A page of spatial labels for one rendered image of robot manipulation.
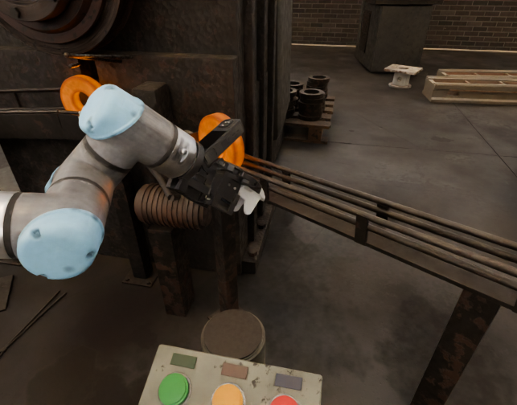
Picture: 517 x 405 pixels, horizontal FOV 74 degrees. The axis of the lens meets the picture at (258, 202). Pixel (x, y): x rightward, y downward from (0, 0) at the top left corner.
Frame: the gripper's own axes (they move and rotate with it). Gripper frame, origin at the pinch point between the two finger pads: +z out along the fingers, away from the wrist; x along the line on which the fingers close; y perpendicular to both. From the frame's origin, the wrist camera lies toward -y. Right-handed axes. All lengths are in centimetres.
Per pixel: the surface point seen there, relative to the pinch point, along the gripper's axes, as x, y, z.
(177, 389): 12.2, 32.6, -14.4
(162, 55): -51, -34, -8
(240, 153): -15.3, -10.6, 4.5
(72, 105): -76, -13, -16
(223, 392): 17.1, 30.6, -11.1
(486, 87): -35, -228, 285
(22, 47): -96, -25, -32
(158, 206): -42.8, 7.7, 6.7
